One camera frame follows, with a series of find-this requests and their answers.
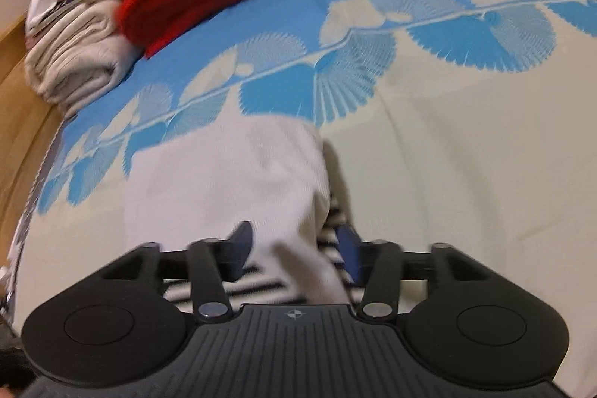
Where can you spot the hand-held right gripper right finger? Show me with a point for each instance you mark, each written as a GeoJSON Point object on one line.
{"type": "Point", "coordinates": [347, 249]}

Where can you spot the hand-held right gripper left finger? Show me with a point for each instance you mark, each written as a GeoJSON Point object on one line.
{"type": "Point", "coordinates": [240, 240]}

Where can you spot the striped and white small shirt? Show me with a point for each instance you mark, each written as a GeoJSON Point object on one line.
{"type": "Point", "coordinates": [224, 174]}

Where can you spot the blue and white printed blanket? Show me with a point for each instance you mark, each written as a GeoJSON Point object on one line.
{"type": "Point", "coordinates": [466, 123]}

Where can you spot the folded pale grey quilt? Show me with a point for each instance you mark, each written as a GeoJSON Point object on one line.
{"type": "Point", "coordinates": [74, 62]}

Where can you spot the wooden bed frame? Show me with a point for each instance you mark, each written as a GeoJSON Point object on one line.
{"type": "Point", "coordinates": [18, 109]}

